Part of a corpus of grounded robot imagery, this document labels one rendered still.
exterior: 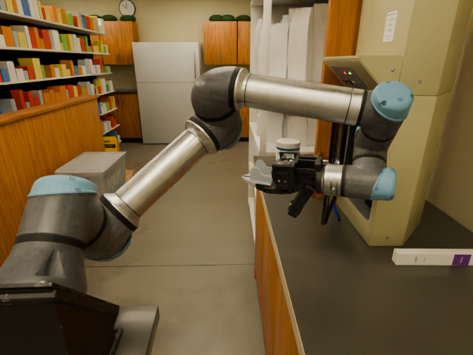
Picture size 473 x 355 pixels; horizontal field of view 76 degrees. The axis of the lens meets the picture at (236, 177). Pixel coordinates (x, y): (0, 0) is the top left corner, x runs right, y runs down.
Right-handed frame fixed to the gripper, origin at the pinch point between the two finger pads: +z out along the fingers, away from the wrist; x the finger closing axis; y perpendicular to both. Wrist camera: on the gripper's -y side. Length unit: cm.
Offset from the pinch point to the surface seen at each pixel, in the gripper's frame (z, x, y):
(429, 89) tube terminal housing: -43, -30, 14
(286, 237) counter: -6.0, -10.4, -29.5
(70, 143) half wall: 231, -112, -55
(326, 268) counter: -20.9, 1.2, -27.8
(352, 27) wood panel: -21, -63, 26
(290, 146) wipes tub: 9, -78, -31
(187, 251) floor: 104, -80, -136
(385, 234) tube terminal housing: -36.3, -18.0, -28.8
